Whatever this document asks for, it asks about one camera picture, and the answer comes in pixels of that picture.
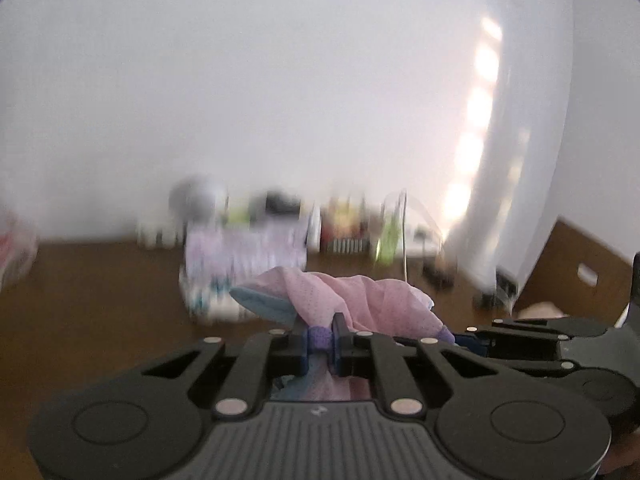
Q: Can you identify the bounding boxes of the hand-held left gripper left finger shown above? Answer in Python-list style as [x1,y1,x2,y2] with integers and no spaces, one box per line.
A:
[141,329,310,420]

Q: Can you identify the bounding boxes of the thick white cable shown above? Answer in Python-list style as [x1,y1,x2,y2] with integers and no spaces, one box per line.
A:
[397,190,416,286]

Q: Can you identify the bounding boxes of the white round device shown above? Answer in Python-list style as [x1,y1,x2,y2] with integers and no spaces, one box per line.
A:
[169,176,228,226]

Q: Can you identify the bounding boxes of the clear plastic bag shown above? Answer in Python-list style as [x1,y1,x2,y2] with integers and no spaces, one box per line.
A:
[0,210,38,288]

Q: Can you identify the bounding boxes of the green spray bottle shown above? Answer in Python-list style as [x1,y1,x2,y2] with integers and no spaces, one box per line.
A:
[375,205,401,266]

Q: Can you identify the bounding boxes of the black cable with adapter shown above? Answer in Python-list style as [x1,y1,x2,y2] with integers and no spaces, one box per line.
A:
[422,260,456,288]

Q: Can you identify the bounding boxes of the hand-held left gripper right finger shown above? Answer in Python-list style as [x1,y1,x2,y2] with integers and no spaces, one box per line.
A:
[330,312,501,419]

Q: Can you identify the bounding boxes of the folded green flower print cloth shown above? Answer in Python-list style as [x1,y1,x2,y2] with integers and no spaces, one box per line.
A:
[179,265,261,323]

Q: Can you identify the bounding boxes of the folded pink floral cloth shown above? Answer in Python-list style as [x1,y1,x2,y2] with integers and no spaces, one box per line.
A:
[185,225,308,281]

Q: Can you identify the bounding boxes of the small white bottle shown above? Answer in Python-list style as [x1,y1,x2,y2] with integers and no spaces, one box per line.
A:
[307,205,323,253]

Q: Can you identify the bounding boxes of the brown wooden board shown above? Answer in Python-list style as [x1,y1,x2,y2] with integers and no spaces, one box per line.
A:
[515,217,636,322]

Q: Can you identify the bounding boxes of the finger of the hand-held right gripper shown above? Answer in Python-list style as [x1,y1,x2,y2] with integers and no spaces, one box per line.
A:
[451,334,578,377]
[466,316,609,343]

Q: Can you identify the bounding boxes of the pink and blue mesh garment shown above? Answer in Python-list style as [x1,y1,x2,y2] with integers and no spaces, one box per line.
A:
[229,266,456,403]

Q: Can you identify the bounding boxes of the pale pink cloth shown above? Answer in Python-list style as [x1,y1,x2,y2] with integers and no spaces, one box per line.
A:
[517,301,566,320]

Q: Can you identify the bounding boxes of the dark printed box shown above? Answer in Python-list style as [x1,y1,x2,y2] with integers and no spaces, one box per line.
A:
[322,237,373,256]

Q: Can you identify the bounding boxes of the black and white small box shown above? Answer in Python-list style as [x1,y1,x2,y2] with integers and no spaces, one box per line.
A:
[265,192,301,221]

